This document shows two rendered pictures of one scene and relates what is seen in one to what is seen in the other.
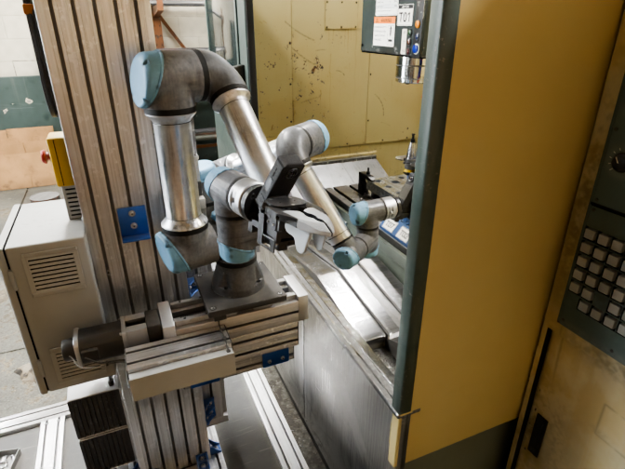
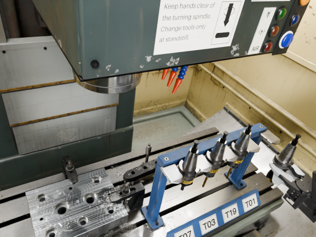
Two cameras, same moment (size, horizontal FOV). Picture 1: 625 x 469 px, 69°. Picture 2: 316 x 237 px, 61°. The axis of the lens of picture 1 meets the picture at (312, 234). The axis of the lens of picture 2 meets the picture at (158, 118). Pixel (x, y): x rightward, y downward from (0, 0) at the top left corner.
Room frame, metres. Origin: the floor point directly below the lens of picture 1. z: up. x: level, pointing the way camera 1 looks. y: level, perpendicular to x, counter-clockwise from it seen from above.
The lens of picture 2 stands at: (2.10, 0.11, 1.82)
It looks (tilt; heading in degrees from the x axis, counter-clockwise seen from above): 38 degrees down; 257
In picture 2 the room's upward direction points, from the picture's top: 10 degrees clockwise
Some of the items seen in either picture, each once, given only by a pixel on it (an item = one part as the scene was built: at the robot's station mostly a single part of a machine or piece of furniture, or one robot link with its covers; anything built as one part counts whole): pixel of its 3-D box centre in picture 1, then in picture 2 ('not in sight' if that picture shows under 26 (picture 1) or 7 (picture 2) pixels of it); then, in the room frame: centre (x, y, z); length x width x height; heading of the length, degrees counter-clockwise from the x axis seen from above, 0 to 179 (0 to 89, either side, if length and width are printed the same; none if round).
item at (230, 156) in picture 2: not in sight; (227, 154); (1.71, -0.48, 1.21); 0.07 x 0.05 x 0.01; 113
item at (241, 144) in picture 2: not in sight; (243, 139); (1.66, -0.50, 1.26); 0.04 x 0.04 x 0.07
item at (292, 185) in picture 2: not in sight; (292, 183); (1.52, -0.37, 1.19); 0.09 x 0.05 x 0.02; 127
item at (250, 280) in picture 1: (237, 269); not in sight; (1.16, 0.22, 1.09); 0.15 x 0.15 x 0.10
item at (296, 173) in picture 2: not in sight; (289, 171); (1.48, -0.44, 1.17); 0.09 x 0.03 x 0.06; 100
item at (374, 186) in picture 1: (400, 189); (76, 207); (2.21, -0.45, 0.97); 0.29 x 0.23 x 0.05; 23
